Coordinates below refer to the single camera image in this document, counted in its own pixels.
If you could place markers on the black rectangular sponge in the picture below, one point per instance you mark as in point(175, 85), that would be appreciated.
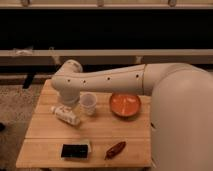
point(75, 151)

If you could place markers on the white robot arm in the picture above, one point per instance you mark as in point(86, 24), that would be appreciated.
point(181, 107)

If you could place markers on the white plastic bottle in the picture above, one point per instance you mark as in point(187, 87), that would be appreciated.
point(66, 115)

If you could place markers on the white paper cup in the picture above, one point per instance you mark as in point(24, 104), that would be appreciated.
point(88, 103)

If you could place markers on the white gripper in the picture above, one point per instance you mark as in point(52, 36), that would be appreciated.
point(69, 99)

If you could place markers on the orange bowl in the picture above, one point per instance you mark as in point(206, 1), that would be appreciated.
point(124, 105)

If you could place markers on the wooden table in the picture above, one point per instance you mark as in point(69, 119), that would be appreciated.
point(46, 135)

